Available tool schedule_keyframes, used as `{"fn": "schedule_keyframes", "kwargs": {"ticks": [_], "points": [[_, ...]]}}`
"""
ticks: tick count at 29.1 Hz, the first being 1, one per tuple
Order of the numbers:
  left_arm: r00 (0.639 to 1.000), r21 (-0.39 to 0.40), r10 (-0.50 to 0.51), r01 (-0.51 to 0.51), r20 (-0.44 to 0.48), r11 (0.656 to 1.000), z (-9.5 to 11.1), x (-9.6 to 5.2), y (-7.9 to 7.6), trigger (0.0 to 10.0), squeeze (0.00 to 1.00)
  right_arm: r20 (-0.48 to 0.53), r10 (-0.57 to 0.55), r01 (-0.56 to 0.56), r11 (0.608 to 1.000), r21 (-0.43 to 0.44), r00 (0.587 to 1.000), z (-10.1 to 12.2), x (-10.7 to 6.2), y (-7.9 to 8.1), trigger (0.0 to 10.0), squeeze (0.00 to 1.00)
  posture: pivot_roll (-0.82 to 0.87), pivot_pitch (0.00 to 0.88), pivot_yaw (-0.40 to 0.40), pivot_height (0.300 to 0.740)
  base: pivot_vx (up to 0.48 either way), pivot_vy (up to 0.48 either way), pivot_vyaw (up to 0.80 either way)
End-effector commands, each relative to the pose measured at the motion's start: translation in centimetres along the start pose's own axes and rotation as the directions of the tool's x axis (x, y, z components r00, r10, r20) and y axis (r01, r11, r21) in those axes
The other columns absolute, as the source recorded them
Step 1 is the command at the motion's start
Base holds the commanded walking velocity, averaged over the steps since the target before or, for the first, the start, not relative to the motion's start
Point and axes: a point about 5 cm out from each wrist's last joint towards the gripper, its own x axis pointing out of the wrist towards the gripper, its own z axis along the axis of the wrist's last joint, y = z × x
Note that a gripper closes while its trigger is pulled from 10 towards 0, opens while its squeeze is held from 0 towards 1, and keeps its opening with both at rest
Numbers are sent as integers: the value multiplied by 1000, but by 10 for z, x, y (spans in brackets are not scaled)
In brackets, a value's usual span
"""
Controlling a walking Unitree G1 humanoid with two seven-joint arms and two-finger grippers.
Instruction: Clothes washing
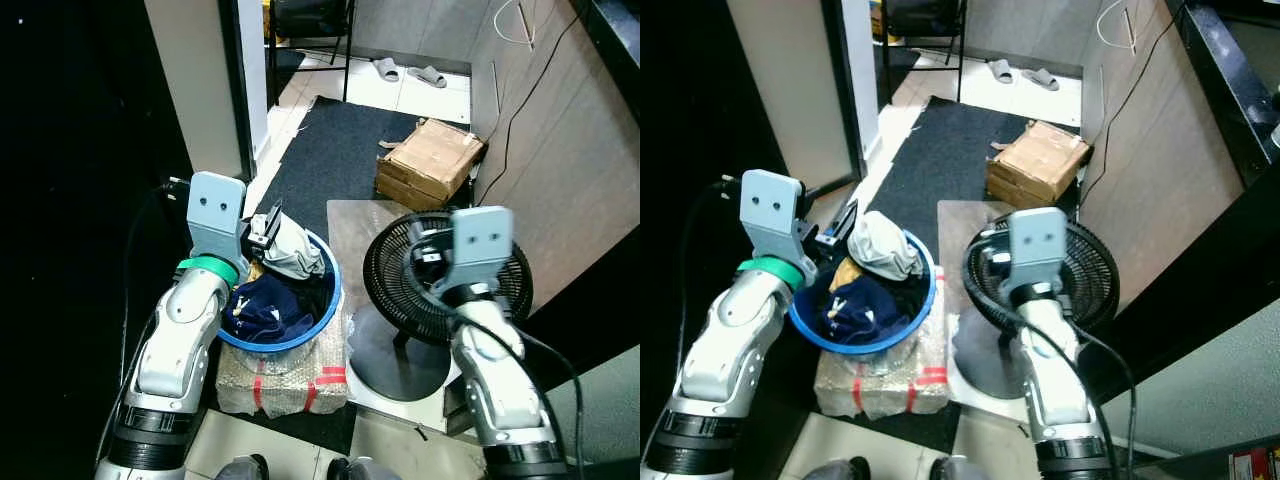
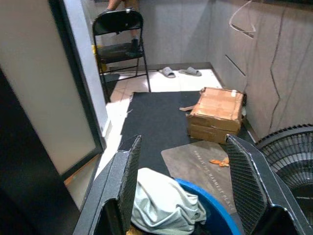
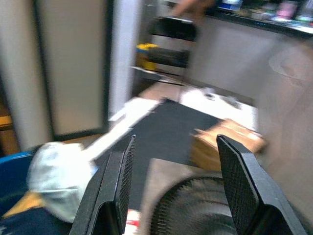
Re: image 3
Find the tan cloth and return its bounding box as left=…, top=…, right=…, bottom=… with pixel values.
left=1, top=190, right=46, bottom=219

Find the dark printed garment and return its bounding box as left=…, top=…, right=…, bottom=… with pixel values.
left=0, top=208, right=74, bottom=235

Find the white flat board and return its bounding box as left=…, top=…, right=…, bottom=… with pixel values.
left=179, top=87, right=260, bottom=132

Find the blue laundry basket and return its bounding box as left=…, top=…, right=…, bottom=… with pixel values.
left=0, top=150, right=37, bottom=216

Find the door panel with black frame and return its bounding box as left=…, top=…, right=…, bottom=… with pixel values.
left=33, top=0, right=115, bottom=141

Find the light blue cloth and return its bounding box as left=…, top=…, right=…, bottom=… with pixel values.
left=26, top=141, right=99, bottom=224

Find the red and white packet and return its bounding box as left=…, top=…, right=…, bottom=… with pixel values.
left=125, top=209, right=143, bottom=234

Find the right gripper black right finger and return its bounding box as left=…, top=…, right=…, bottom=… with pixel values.
left=216, top=134, right=308, bottom=235

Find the brown cardboard box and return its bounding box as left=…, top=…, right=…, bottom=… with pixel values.
left=190, top=118, right=268, bottom=172

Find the yellow box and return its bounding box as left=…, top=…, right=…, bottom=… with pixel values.
left=135, top=43, right=157, bottom=72

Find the long white plank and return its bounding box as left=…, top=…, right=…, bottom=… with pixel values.
left=82, top=96, right=162, bottom=163

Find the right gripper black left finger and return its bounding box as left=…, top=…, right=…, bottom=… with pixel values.
left=69, top=134, right=137, bottom=235

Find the dark counter top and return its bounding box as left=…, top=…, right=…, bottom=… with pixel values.
left=202, top=0, right=313, bottom=40

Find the black floor mat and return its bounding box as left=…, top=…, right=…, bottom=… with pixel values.
left=94, top=98, right=227, bottom=211

